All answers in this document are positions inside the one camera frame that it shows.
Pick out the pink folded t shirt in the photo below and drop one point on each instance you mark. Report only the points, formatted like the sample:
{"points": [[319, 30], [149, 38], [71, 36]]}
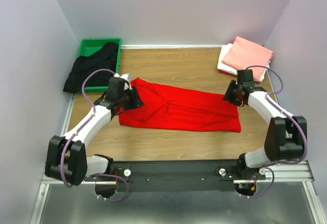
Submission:
{"points": [[245, 53]]}

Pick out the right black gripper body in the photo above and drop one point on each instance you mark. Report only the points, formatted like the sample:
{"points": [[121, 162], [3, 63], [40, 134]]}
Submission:
{"points": [[230, 93]]}

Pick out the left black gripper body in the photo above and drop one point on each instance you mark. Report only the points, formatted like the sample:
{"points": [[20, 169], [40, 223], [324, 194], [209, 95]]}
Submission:
{"points": [[136, 97]]}

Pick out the black t shirt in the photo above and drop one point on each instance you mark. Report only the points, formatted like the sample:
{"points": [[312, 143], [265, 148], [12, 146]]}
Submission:
{"points": [[89, 65]]}

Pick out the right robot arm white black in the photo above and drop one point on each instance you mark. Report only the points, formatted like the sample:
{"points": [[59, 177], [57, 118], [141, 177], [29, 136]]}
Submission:
{"points": [[286, 138]]}

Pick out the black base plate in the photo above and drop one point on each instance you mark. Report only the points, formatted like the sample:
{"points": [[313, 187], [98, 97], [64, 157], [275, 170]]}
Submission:
{"points": [[183, 175]]}

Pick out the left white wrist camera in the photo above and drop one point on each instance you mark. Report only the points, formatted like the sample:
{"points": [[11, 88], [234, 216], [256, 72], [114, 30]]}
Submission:
{"points": [[127, 79]]}

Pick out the white folded t shirt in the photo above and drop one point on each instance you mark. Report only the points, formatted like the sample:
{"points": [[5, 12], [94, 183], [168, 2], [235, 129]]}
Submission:
{"points": [[223, 60]]}

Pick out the green plastic bin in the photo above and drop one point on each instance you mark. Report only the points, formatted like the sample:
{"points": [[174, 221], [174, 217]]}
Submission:
{"points": [[98, 55]]}

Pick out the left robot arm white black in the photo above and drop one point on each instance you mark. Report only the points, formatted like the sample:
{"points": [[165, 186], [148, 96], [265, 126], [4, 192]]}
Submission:
{"points": [[66, 157]]}

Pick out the aluminium frame rail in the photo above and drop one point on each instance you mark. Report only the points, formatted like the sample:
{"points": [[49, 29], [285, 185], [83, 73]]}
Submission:
{"points": [[283, 173]]}

